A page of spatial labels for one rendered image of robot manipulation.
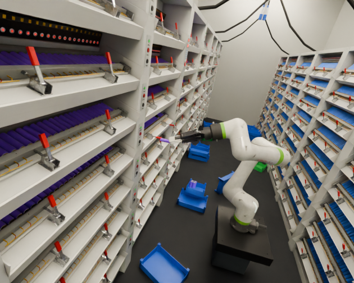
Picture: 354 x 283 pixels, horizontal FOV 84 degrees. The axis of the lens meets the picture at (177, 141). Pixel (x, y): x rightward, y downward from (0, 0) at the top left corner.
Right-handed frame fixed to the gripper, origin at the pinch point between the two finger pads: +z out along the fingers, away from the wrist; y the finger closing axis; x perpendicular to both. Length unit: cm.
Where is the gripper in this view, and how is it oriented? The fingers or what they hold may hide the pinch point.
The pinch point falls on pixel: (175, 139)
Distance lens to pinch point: 111.9
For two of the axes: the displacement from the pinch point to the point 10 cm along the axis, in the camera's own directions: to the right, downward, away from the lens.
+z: -9.8, 1.8, 1.3
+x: 1.2, 9.1, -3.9
